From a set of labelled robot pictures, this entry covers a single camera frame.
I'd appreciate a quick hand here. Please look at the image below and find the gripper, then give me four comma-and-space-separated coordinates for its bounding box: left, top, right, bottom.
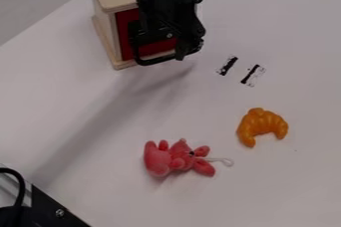
137, 14, 208, 62

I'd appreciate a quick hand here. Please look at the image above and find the wooden cabinet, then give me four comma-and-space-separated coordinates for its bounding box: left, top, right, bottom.
82, 0, 180, 71

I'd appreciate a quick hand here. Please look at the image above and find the orange toy croissant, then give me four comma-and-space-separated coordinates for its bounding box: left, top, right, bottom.
235, 107, 291, 148

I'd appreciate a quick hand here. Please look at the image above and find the pink plush toy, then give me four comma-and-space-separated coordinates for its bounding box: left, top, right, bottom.
142, 137, 236, 178

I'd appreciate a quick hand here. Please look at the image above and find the red drawer with black handle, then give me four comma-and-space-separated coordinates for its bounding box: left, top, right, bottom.
114, 7, 180, 67

